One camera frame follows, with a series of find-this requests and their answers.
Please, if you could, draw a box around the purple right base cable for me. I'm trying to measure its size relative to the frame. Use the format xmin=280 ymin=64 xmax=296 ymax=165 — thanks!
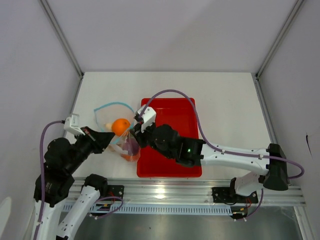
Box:
xmin=231 ymin=187 xmax=265 ymax=223

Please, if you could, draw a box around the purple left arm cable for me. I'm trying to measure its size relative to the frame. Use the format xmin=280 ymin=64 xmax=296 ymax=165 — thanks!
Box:
xmin=32 ymin=119 xmax=66 ymax=240

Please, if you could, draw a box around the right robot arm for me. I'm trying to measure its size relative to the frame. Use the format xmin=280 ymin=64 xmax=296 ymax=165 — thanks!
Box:
xmin=129 ymin=123 xmax=289 ymax=202

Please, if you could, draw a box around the orange fruit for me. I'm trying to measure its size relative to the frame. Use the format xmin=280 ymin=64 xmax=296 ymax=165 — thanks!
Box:
xmin=112 ymin=118 xmax=131 ymax=137

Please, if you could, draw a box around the red plastic tray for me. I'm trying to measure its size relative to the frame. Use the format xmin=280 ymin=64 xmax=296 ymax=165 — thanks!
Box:
xmin=136 ymin=98 xmax=202 ymax=178

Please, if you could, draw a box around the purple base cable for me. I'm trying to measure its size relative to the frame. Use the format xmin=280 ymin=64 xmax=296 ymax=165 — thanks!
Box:
xmin=89 ymin=196 xmax=124 ymax=221
xmin=231 ymin=187 xmax=265 ymax=223

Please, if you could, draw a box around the orange pumpkin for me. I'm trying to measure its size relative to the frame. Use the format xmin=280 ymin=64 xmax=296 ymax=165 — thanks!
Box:
xmin=121 ymin=153 xmax=140 ymax=162

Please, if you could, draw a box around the right aluminium corner post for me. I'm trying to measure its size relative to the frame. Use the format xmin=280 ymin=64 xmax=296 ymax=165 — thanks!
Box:
xmin=254 ymin=0 xmax=307 ymax=78

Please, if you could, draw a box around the aluminium front rail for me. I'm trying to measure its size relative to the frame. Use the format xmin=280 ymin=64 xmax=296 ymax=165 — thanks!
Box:
xmin=107 ymin=178 xmax=306 ymax=207

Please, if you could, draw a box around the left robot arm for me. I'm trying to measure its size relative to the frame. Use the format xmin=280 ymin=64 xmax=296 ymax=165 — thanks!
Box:
xmin=31 ymin=126 xmax=115 ymax=240

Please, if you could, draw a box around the white garlic bulb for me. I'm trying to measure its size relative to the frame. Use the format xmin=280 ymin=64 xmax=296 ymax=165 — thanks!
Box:
xmin=104 ymin=123 xmax=113 ymax=132

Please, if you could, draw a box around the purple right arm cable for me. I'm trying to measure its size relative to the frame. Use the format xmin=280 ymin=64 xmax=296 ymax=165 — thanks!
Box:
xmin=139 ymin=89 xmax=305 ymax=180

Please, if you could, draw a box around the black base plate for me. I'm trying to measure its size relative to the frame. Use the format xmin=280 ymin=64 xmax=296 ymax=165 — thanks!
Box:
xmin=211 ymin=186 xmax=259 ymax=206
xmin=106 ymin=185 xmax=125 ymax=201

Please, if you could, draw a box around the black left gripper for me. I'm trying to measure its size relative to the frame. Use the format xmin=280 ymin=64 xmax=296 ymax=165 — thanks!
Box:
xmin=66 ymin=125 xmax=116 ymax=173

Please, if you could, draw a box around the clear zip top bag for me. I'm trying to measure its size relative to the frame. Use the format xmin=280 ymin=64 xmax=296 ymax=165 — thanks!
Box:
xmin=93 ymin=101 xmax=141 ymax=162

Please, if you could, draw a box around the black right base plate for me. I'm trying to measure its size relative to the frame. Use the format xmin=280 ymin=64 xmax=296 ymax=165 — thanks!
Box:
xmin=211 ymin=186 xmax=259 ymax=206

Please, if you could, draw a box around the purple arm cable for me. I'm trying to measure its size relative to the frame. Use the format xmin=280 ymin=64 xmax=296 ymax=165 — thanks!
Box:
xmin=139 ymin=89 xmax=305 ymax=180
xmin=32 ymin=119 xmax=66 ymax=240

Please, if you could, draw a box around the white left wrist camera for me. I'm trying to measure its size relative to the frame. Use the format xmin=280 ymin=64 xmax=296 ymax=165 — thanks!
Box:
xmin=63 ymin=113 xmax=85 ymax=137

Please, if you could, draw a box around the aluminium corner post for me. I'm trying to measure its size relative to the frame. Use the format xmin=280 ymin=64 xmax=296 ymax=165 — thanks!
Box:
xmin=254 ymin=0 xmax=307 ymax=78
xmin=38 ymin=0 xmax=84 ymax=79

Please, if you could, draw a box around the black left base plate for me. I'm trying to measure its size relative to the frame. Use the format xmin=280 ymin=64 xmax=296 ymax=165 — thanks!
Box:
xmin=106 ymin=185 xmax=125 ymax=201

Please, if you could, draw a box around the purple onion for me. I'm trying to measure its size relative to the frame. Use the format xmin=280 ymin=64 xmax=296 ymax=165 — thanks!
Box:
xmin=123 ymin=138 xmax=140 ymax=156

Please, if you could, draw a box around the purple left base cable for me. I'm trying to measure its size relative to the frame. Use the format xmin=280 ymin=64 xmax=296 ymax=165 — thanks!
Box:
xmin=89 ymin=196 xmax=124 ymax=221

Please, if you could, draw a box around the left aluminium corner post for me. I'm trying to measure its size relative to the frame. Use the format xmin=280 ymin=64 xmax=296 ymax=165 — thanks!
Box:
xmin=38 ymin=0 xmax=84 ymax=79

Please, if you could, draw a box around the white slotted cable duct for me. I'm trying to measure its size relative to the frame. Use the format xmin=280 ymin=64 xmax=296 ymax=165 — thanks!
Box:
xmin=62 ymin=204 xmax=233 ymax=216

